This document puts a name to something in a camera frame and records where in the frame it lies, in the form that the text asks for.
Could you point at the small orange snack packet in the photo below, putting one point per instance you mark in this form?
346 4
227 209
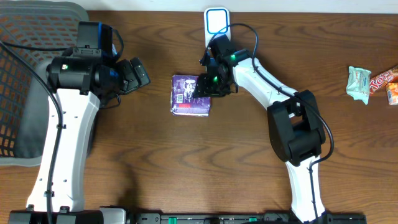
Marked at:
392 93

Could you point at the white barcode scanner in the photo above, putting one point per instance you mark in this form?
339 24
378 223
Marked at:
216 19

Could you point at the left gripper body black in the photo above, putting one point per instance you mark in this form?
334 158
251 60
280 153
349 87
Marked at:
131 76

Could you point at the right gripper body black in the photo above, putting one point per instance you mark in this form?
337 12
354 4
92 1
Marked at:
214 86

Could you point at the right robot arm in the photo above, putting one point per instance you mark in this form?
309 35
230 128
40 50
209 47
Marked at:
296 129

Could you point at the purple snack box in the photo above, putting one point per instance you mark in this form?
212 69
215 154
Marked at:
182 102

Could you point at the teal snack packet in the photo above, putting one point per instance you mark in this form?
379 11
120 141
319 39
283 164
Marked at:
358 86

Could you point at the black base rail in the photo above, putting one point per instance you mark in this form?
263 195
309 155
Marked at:
217 218

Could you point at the grey plastic mesh basket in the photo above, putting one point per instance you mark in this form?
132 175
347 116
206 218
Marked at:
34 32

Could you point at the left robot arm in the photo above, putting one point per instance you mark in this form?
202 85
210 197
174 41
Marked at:
79 86

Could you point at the orange red snack bar wrapper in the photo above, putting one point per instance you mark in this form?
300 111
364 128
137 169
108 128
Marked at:
382 79

